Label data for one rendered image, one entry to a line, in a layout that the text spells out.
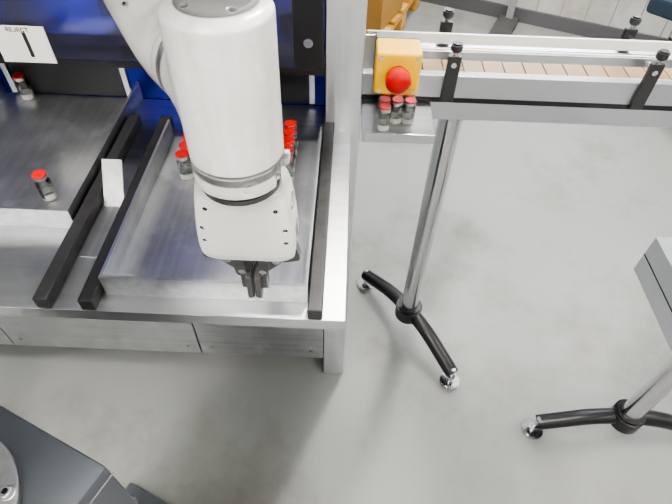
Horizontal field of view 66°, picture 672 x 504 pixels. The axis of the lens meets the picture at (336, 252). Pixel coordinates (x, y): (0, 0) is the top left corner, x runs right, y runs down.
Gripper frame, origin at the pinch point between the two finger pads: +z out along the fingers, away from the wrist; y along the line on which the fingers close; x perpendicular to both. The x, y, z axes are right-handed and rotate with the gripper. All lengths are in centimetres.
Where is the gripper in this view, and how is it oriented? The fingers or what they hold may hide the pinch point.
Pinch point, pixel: (255, 278)
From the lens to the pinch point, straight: 60.8
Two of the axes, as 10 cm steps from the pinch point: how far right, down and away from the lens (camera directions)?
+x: -0.3, 7.5, -6.6
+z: -0.2, 6.6, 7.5
